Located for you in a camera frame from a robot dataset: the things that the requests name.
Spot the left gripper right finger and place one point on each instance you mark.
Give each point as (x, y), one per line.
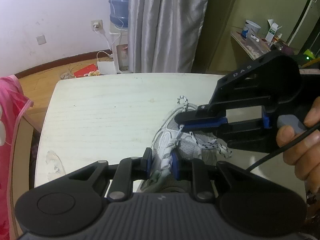
(197, 173)

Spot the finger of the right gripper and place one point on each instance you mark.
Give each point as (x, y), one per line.
(246, 135)
(191, 122)

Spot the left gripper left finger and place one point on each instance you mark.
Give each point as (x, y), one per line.
(125, 173)

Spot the white mint sneaker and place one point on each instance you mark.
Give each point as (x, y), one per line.
(168, 138)

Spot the white black speckled shoelace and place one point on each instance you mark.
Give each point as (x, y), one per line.
(195, 136)

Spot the person's right hand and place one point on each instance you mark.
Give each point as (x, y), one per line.
(304, 156)

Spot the cluttered side table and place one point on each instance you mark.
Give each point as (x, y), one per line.
(256, 46)

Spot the white green tube box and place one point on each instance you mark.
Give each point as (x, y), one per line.
(273, 27)

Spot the white paper cup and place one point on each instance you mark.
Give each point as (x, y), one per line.
(249, 25)

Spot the grey curtain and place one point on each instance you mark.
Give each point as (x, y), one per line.
(163, 34)

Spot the red gift box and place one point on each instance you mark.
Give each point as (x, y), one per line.
(89, 70)

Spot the white water dispenser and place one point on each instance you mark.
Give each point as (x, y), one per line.
(119, 49)

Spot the blue water bottle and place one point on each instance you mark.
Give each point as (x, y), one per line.
(119, 13)

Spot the white wall socket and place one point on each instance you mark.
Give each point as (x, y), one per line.
(97, 25)

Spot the white wall switch plate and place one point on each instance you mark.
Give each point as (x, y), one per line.
(41, 39)

